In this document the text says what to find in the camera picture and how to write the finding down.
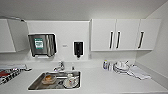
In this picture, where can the blue dish soap bottle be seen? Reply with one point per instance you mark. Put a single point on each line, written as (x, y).
(105, 65)

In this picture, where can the chrome faucet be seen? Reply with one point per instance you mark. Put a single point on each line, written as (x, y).
(60, 66)

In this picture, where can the white wall cabinet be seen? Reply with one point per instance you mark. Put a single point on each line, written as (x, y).
(125, 34)
(11, 36)

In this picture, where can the black wall soap dispenser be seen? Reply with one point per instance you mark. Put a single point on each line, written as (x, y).
(78, 49)

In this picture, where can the small white bottle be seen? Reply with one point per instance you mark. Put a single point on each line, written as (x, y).
(109, 66)

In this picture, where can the steel paper towel dispenser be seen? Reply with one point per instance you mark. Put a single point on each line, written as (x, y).
(41, 44)

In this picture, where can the orange bowl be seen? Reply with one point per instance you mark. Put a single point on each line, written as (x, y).
(48, 79)

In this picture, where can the white mug with red print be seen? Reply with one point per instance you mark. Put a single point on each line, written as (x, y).
(70, 81)

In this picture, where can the steel sink basin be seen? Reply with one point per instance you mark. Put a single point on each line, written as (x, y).
(35, 85)

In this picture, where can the small wall label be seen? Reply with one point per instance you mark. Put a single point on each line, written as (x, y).
(64, 45)

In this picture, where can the small chrome soap pump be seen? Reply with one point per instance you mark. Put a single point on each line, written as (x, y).
(72, 68)

